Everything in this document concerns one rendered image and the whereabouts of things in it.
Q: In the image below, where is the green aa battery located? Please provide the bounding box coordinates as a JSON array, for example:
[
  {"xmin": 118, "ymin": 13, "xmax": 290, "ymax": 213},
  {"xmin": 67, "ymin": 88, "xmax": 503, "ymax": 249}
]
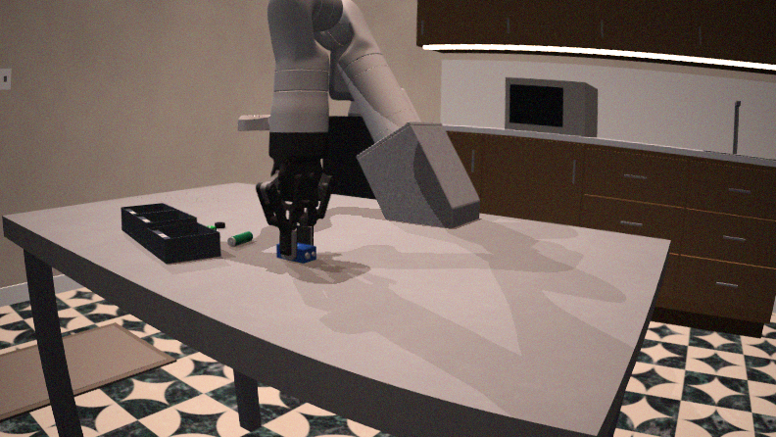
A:
[{"xmin": 227, "ymin": 231, "xmax": 253, "ymax": 247}]

